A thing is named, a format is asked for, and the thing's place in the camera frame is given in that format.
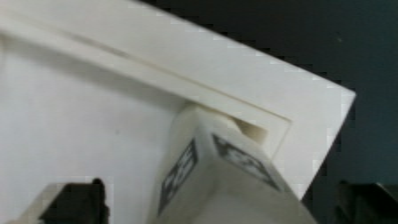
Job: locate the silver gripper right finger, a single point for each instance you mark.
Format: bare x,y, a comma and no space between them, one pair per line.
367,203

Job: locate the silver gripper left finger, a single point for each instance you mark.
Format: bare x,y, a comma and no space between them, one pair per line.
68,205

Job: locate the white table leg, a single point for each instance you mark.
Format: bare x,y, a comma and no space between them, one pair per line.
219,185

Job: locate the white square table top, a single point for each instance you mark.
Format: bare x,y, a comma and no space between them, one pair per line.
108,65

